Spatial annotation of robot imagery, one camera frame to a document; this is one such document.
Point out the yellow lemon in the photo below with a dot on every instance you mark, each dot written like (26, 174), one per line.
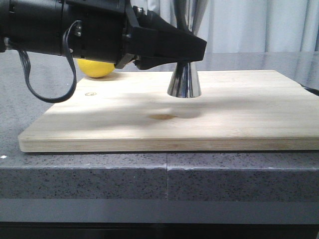
(95, 69)

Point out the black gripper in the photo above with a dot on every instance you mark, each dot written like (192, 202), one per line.
(94, 30)

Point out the steel double jigger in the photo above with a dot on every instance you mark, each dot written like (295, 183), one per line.
(184, 81)

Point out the wooden cutting board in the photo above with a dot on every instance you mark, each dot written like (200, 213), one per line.
(131, 111)

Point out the grey curtain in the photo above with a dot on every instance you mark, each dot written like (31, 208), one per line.
(232, 26)

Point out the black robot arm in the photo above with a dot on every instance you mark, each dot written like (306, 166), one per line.
(36, 25)

